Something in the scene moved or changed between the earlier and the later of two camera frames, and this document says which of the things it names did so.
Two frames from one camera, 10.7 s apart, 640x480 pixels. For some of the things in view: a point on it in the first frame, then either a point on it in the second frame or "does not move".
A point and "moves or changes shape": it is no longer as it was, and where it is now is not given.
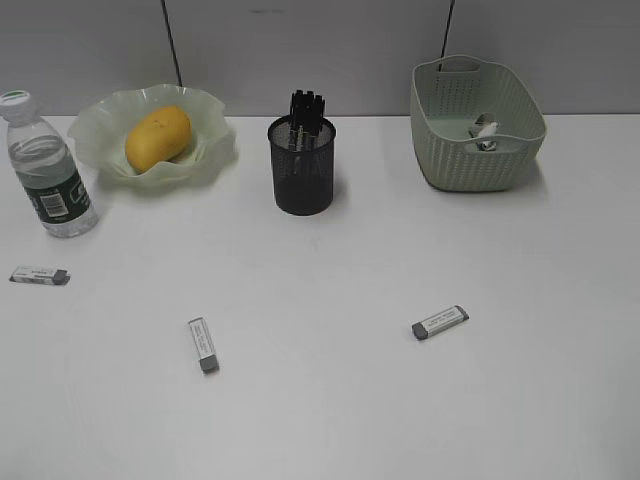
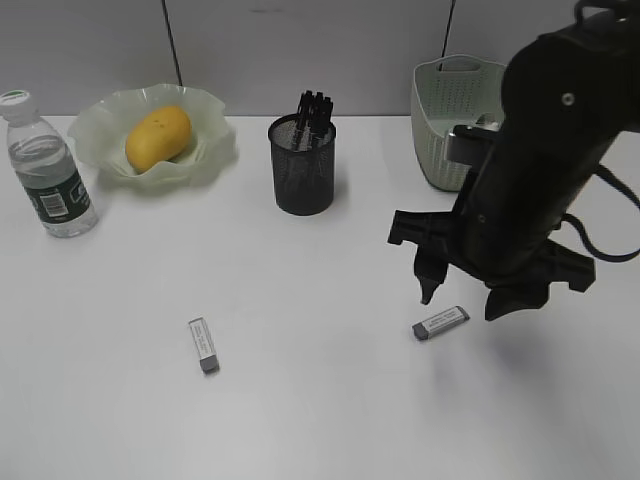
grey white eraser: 204,345 does not move
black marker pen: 318,106 moves or changes shape
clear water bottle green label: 46,169 does not move
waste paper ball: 486,124 does not move
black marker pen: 297,109 to 304,117
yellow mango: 163,134 does not move
